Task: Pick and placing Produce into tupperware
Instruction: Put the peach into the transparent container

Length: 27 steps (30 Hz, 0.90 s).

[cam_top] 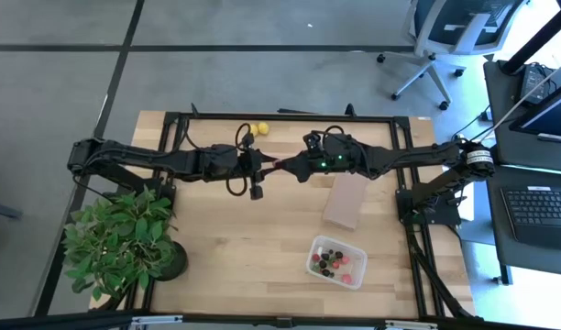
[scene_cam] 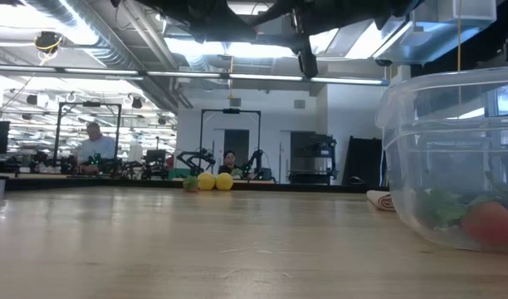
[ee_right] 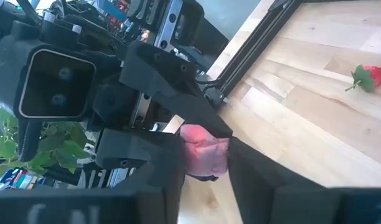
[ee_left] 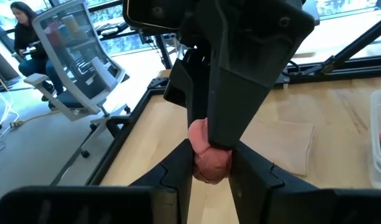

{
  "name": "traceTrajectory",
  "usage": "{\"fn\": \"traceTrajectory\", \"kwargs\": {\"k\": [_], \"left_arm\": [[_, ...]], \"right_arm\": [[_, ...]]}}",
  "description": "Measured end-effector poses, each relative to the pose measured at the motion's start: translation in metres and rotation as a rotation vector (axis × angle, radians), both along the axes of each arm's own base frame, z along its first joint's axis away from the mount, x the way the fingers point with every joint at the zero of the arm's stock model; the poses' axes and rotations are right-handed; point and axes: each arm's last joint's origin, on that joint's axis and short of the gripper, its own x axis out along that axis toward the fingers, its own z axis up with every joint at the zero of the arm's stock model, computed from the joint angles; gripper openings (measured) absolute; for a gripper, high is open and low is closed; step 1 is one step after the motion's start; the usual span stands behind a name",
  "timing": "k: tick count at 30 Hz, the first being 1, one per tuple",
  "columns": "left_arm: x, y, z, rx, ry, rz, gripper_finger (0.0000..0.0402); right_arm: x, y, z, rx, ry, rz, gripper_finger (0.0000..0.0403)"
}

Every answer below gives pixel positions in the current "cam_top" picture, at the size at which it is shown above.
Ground grey floor object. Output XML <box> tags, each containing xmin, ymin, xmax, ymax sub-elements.
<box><xmin>0</xmin><ymin>200</ymin><xmax>24</xmax><ymax>220</ymax></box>

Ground black desk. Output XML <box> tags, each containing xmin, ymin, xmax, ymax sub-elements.
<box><xmin>482</xmin><ymin>58</ymin><xmax>561</xmax><ymax>279</ymax></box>

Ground clear plastic tupperware container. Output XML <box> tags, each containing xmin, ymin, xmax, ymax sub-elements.
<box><xmin>305</xmin><ymin>235</ymin><xmax>369</xmax><ymax>292</ymax></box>

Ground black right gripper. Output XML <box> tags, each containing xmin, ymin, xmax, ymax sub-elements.
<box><xmin>280</xmin><ymin>136</ymin><xmax>362</xmax><ymax>183</ymax></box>

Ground black keyboard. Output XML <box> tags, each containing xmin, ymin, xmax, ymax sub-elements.
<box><xmin>500</xmin><ymin>184</ymin><xmax>561</xmax><ymax>252</ymax></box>

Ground potted green plant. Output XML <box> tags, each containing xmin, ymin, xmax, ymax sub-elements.
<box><xmin>61</xmin><ymin>185</ymin><xmax>190</xmax><ymax>303</ymax></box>

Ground black power adapter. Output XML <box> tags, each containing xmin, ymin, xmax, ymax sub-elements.
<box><xmin>518</xmin><ymin>62</ymin><xmax>551</xmax><ymax>106</ymax></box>

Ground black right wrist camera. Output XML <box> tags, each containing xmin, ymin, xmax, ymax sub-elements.
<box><xmin>304</xmin><ymin>131</ymin><xmax>324</xmax><ymax>154</ymax></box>

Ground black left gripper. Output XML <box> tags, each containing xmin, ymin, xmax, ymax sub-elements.
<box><xmin>200</xmin><ymin>144</ymin><xmax>278</xmax><ymax>182</ymax></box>

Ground black computer monitor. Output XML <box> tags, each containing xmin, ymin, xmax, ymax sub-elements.
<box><xmin>509</xmin><ymin>76</ymin><xmax>561</xmax><ymax>147</ymax></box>

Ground white mesh office chair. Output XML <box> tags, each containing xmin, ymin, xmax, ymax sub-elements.
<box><xmin>375</xmin><ymin>0</ymin><xmax>530</xmax><ymax>112</ymax></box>

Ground black horizontal frame bar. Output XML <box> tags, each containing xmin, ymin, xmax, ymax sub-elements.
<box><xmin>0</xmin><ymin>310</ymin><xmax>561</xmax><ymax>330</ymax></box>

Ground white thin rod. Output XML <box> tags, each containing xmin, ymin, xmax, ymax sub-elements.
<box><xmin>486</xmin><ymin>54</ymin><xmax>561</xmax><ymax>137</ymax></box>

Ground black diagonal pole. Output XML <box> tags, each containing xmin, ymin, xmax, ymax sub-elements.
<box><xmin>499</xmin><ymin>0</ymin><xmax>561</xmax><ymax>77</ymax></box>

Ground black floor cables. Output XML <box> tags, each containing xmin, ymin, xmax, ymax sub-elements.
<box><xmin>449</xmin><ymin>104</ymin><xmax>497</xmax><ymax>143</ymax></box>

